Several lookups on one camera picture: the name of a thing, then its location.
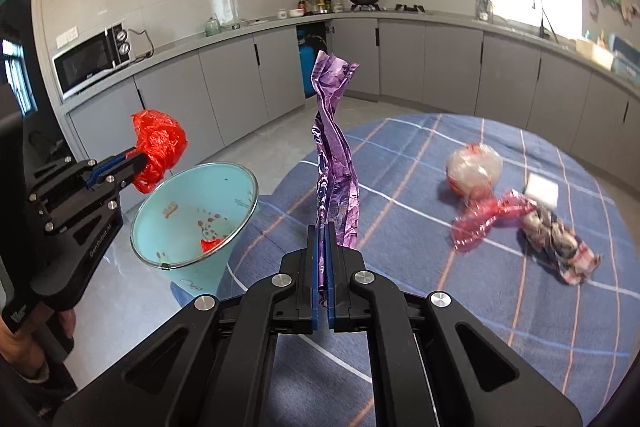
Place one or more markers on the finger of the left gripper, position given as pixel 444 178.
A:
pixel 114 179
pixel 123 167

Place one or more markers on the plaid cloth scrap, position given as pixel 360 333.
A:
pixel 564 250

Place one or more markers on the utensil holder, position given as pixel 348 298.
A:
pixel 483 10

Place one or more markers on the blue water filter tank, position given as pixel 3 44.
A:
pixel 307 56

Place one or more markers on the white tissue pack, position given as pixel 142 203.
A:
pixel 542 191

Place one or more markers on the blue plaid tablecloth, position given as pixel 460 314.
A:
pixel 581 338

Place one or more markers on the pink transparent wrapper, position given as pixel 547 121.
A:
pixel 480 215

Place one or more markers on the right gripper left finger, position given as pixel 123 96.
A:
pixel 211 363

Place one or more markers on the green kettle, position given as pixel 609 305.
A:
pixel 212 27

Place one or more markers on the gas stove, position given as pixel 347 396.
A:
pixel 400 8

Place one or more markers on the blue bread box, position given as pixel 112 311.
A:
pixel 626 61

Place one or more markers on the light blue trash bin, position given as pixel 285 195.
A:
pixel 188 226

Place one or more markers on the white red plastic bag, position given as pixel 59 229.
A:
pixel 473 171

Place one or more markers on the person's left hand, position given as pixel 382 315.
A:
pixel 21 350

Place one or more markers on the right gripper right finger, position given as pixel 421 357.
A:
pixel 433 362

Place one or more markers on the white microwave oven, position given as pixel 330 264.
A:
pixel 96 57

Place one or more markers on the purple foil wrapper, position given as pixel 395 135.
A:
pixel 337 189

